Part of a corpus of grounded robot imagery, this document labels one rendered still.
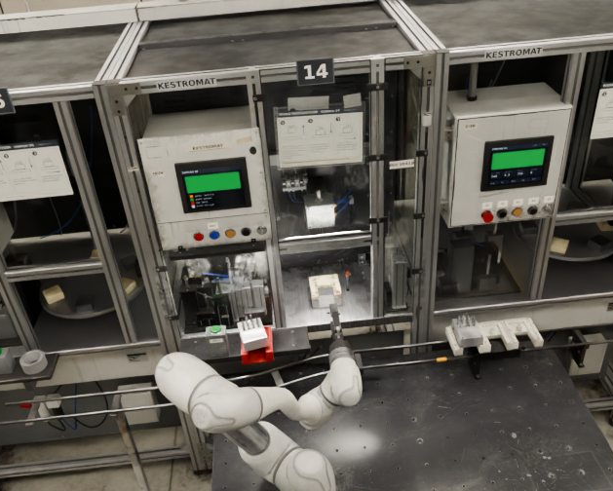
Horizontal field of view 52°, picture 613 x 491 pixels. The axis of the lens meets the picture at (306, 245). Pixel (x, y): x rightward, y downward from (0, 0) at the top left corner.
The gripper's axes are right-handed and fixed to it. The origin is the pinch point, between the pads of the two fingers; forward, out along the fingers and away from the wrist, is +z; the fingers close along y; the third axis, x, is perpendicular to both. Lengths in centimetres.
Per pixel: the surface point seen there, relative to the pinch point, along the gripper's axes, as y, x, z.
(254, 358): -20.6, 32.5, 3.6
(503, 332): -24, -71, 7
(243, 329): -10.2, 35.9, 10.1
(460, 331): -20, -52, 6
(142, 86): 88, 57, 22
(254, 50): 88, 20, 51
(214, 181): 53, 38, 18
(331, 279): -14.8, -3.7, 43.3
